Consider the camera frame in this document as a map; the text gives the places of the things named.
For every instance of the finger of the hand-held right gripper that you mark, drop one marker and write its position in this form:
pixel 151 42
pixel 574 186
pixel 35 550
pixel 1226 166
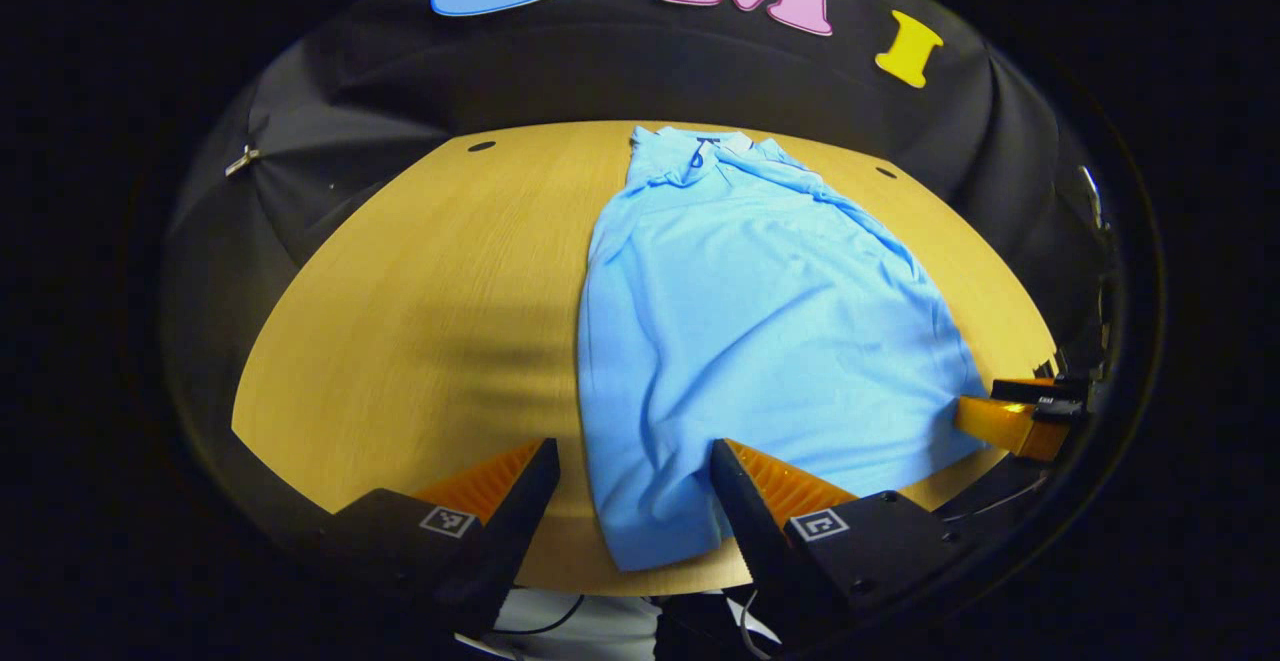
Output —
pixel 1025 389
pixel 1010 426

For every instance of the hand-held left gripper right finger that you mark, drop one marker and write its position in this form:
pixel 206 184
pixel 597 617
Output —
pixel 748 526

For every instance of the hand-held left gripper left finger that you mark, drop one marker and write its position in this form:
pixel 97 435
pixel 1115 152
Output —
pixel 510 531

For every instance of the light blue T-shirt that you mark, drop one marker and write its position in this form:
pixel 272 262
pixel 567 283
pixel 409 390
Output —
pixel 760 341

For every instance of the white cloth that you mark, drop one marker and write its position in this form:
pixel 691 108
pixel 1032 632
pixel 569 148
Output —
pixel 600 631

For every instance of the black backdrop cloth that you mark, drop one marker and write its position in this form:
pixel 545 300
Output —
pixel 600 71

